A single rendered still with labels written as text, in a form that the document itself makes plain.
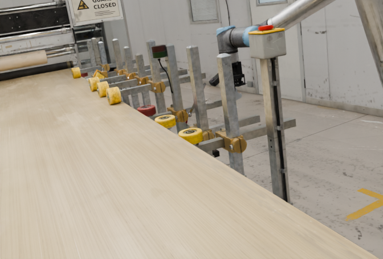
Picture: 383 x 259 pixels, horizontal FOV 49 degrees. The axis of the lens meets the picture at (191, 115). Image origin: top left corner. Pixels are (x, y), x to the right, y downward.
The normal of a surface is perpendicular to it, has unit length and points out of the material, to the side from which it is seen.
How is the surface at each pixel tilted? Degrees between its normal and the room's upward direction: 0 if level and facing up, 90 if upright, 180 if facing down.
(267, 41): 90
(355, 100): 90
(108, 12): 90
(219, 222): 0
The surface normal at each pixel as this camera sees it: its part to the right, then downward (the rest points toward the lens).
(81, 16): 0.40, 0.18
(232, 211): -0.14, -0.96
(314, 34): -0.86, 0.24
